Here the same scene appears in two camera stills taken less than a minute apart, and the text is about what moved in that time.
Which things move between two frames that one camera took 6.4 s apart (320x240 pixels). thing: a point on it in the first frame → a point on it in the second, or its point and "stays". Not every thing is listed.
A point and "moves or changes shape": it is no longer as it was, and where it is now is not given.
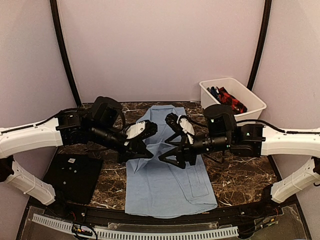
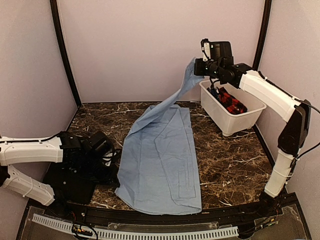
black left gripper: x=137 y=149 → x=111 y=176
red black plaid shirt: x=225 y=98 stays
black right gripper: x=184 y=146 → x=199 y=70
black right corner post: x=261 y=44 stays
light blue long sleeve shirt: x=157 y=188 moves or changes shape
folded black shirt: x=73 y=177 stays
